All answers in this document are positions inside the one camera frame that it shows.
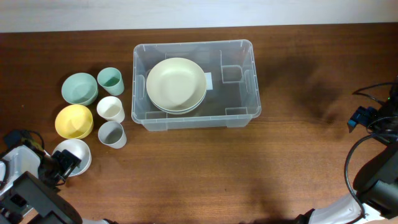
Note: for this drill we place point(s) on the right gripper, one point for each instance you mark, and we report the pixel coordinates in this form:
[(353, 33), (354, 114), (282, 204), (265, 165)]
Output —
[(362, 116)]

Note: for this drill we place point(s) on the beige bowl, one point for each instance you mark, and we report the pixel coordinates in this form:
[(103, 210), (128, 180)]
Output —
[(180, 111), (176, 83)]

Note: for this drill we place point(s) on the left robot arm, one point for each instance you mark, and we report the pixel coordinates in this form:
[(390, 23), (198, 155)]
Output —
[(30, 179)]

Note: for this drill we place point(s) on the yellow small bowl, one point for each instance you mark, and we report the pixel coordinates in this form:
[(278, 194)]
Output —
[(74, 122)]

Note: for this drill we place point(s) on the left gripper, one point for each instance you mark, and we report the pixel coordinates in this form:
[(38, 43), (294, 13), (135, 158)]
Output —
[(70, 162)]

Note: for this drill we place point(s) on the mint green small bowl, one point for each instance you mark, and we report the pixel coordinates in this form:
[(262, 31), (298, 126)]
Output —
[(80, 88)]

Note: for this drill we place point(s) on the cream white cup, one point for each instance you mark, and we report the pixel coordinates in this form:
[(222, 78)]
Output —
[(111, 109)]

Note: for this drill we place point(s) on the grey translucent cup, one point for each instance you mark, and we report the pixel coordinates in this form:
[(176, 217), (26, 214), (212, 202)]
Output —
[(112, 134)]

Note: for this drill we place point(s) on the white small bowl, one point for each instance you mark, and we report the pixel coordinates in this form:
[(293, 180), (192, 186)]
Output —
[(79, 149)]

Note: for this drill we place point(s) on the clear plastic storage bin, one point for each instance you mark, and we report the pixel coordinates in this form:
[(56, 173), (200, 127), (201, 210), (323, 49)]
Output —
[(233, 102)]

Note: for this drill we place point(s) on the mint green cup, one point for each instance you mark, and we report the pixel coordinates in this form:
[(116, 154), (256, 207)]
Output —
[(111, 80)]

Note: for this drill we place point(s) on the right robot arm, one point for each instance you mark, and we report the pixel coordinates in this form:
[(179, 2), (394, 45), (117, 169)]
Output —
[(373, 193)]

